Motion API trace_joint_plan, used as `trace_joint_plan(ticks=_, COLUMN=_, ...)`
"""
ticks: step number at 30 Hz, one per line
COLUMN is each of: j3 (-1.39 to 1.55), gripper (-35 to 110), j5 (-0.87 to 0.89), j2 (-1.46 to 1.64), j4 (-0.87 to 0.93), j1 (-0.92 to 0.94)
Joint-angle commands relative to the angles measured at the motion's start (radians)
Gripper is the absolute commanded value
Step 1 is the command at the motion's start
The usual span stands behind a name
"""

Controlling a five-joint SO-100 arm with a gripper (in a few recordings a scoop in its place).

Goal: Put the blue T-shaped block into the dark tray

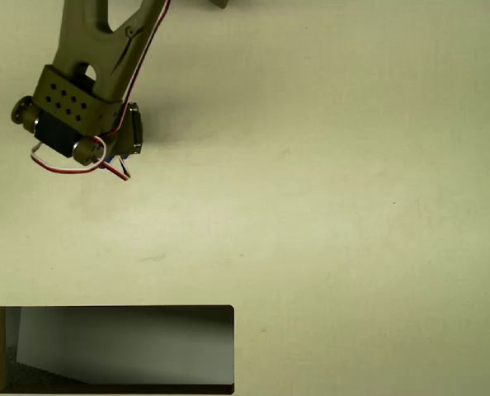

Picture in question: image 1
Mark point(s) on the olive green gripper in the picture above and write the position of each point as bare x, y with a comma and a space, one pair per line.
136, 129

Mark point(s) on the blue T-shaped block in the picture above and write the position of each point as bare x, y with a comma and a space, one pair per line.
104, 166

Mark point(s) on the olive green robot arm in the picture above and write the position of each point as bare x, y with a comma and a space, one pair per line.
80, 37

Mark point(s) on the dark rectangular bin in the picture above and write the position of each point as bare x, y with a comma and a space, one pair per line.
105, 350

